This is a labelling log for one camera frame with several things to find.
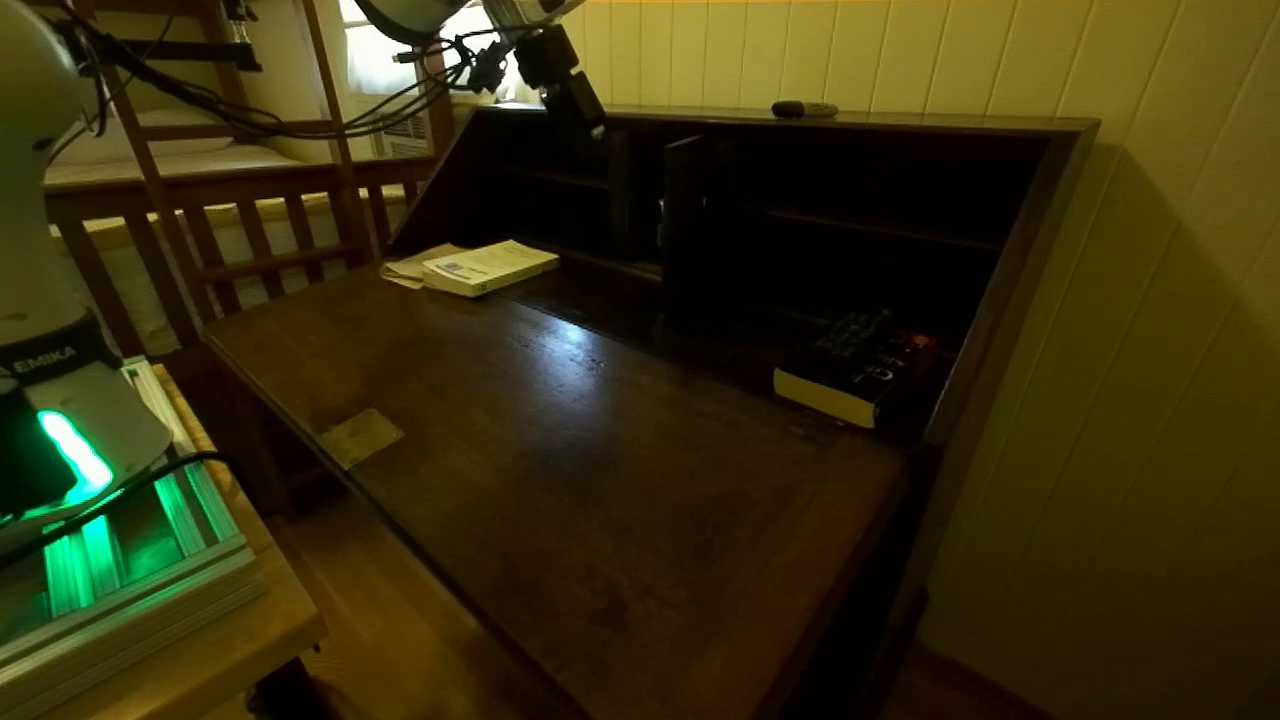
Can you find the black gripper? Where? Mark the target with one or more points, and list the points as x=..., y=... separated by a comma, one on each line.
x=549, y=60

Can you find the small dark cabinet door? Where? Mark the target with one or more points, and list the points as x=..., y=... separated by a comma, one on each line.
x=684, y=224

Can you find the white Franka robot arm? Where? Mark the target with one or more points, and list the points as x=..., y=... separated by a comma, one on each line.
x=35, y=163

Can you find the beige label on desk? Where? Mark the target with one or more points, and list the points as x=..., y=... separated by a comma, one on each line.
x=361, y=438

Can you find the dark wooden secretary desk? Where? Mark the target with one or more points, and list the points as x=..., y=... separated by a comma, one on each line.
x=600, y=506

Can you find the white paperback book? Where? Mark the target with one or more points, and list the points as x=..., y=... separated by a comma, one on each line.
x=484, y=267

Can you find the bright window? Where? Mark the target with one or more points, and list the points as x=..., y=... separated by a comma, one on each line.
x=382, y=60

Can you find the black remote control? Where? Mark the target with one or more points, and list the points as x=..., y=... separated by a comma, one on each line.
x=872, y=344

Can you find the wooden bunk ladder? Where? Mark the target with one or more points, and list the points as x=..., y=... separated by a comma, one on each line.
x=164, y=215

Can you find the light wooden side table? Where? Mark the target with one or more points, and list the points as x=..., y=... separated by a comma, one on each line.
x=254, y=625

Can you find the green lit robot mounting stand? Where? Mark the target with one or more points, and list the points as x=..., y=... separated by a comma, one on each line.
x=122, y=535

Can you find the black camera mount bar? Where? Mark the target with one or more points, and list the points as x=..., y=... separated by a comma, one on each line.
x=201, y=55

